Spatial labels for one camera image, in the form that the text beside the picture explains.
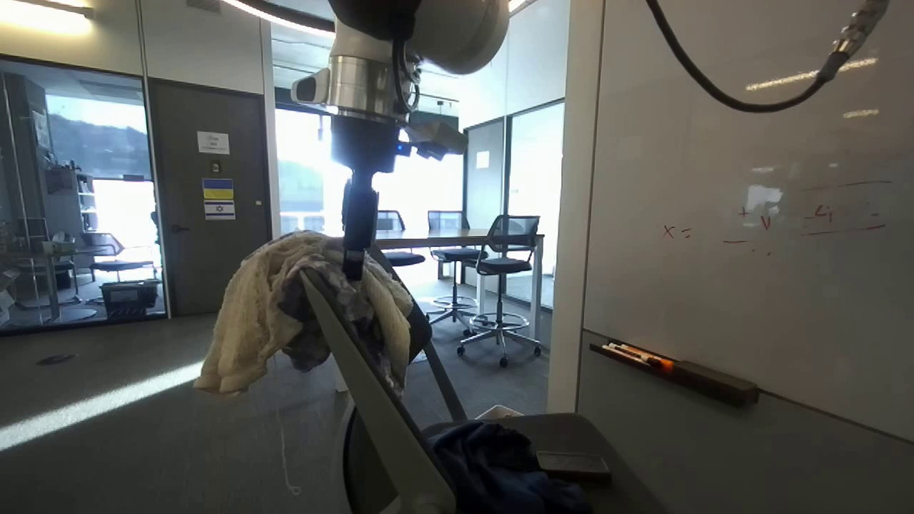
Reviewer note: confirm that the dark grey door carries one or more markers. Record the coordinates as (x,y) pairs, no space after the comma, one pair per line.
(213,174)

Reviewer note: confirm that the black office chair left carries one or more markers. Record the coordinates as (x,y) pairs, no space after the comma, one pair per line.
(389,229)

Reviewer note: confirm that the black office chair right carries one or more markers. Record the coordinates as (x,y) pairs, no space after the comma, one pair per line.
(509,240)

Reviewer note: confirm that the black floor bin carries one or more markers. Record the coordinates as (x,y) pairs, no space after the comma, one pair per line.
(129,300)

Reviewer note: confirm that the meeting room table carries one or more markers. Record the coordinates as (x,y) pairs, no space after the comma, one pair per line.
(479,239)

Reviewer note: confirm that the orange whiteboard marker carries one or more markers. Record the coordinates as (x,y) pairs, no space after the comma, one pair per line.
(640,359)

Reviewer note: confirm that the blue yellow door sign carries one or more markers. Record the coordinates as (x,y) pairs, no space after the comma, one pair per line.
(219,197)

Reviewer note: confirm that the whiteboard marker tray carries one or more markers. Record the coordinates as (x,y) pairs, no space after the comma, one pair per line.
(697,378)

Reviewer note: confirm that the yellowish wrist camera box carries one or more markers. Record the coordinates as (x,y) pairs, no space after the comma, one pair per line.
(436,134)

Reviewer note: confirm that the black office chair middle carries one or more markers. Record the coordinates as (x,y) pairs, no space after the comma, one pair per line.
(459,259)

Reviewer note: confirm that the white paper door sign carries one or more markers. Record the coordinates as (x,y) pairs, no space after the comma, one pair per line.
(213,143)

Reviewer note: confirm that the dark blue garment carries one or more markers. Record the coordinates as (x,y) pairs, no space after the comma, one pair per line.
(494,471)

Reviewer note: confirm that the white wall whiteboard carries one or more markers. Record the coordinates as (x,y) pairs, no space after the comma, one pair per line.
(776,246)

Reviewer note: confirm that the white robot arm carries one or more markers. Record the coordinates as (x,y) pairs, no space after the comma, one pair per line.
(369,86)

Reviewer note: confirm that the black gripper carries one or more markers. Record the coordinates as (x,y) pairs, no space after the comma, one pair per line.
(373,146)

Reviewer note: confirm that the cream and grey garment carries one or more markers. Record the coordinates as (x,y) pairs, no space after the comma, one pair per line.
(266,309)

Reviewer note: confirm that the black office chair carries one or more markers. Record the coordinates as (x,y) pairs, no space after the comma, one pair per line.
(389,229)
(509,240)
(459,259)

